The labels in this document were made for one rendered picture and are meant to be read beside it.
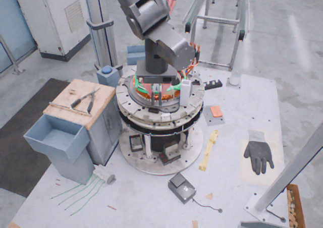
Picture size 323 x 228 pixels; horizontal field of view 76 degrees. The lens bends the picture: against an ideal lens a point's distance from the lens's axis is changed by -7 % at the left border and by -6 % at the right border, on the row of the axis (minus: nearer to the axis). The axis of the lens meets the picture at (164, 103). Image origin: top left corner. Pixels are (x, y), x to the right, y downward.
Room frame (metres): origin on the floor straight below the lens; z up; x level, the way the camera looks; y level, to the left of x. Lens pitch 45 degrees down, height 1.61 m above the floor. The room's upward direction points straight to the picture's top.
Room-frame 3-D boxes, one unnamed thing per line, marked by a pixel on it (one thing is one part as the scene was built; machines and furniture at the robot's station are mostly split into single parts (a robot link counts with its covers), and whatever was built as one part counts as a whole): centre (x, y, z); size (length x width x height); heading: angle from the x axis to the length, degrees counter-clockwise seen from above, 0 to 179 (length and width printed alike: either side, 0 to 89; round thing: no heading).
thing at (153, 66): (0.46, 0.02, 1.30); 0.10 x 0.07 x 0.07; 92
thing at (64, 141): (0.43, 0.36, 0.92); 0.17 x 0.11 x 0.28; 71
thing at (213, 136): (0.54, -0.20, 0.80); 0.22 x 0.04 x 0.03; 157
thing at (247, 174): (0.52, -0.43, 0.78); 0.31 x 0.19 x 0.01; 164
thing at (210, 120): (0.75, -0.25, 0.79); 0.12 x 0.09 x 0.02; 9
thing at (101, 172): (0.41, 0.25, 0.80); 0.10 x 0.05 x 0.04; 58
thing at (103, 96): (0.57, 0.31, 1.05); 0.20 x 0.19 x 0.02; 161
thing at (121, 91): (0.61, 0.02, 1.09); 0.32 x 0.32 x 0.01
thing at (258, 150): (0.53, -0.42, 0.79); 0.24 x 0.13 x 0.02; 164
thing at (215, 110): (0.76, -0.26, 0.80); 0.07 x 0.05 x 0.01; 9
